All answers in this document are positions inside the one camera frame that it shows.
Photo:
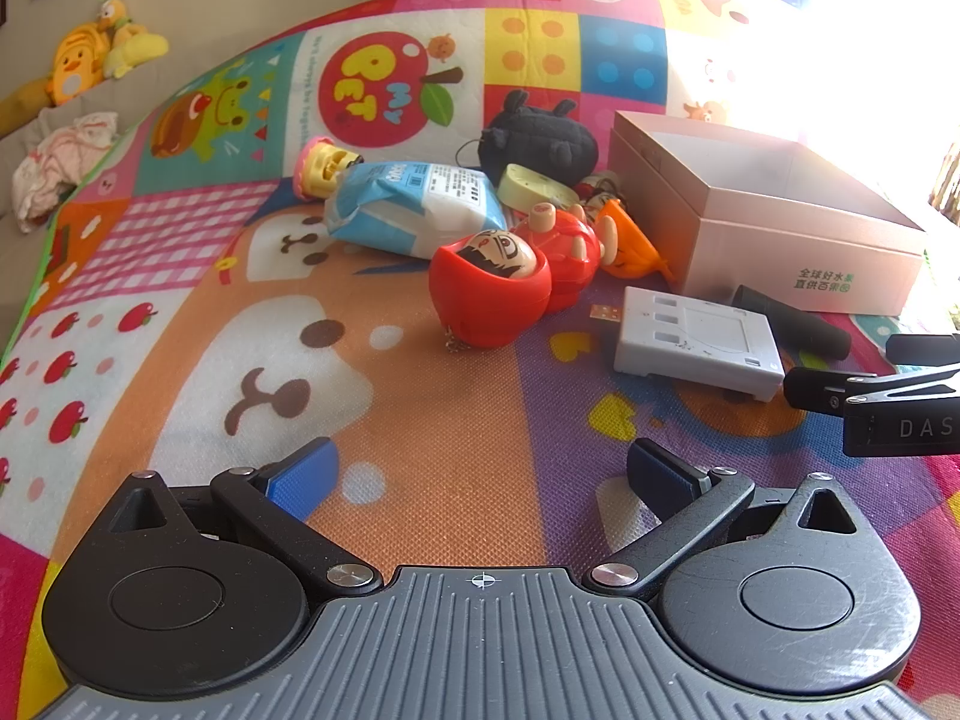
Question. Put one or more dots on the pile of pale cloth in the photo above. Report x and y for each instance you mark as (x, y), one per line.
(60, 157)

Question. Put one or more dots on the yellow plush toy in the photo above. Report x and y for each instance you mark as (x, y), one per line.
(131, 49)

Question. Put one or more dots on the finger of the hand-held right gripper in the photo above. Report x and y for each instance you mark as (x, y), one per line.
(926, 349)
(821, 390)

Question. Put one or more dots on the blue white soft packet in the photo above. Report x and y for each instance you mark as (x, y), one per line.
(420, 210)

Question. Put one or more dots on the black foam cylinder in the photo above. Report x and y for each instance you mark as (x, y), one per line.
(795, 326)

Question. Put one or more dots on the yellow pink toy camera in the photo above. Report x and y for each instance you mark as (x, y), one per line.
(529, 187)

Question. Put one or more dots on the orange plastic toy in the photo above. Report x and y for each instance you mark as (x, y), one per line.
(634, 247)

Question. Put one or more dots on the beige sofa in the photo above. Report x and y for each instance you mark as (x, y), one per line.
(22, 270)

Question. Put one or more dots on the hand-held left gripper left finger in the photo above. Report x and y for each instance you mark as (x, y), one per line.
(307, 476)

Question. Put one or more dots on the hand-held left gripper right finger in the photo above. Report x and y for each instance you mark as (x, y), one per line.
(660, 476)

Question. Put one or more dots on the colourful printed play mat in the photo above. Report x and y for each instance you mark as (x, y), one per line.
(420, 390)

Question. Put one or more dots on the pink cardboard box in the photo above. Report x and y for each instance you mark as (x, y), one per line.
(750, 255)

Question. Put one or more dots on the black plush toy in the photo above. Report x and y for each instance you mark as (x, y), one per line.
(540, 139)

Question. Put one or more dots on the red round figure toy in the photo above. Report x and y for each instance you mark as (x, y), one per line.
(574, 255)

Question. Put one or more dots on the orange striped duck plush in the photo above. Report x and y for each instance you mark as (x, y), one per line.
(75, 64)

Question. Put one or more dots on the red daruma doll toy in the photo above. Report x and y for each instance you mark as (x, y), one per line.
(480, 300)

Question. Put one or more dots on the pink yellow plastic toy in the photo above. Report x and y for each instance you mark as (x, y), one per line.
(322, 169)

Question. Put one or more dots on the grey white device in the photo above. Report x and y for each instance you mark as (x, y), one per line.
(697, 337)

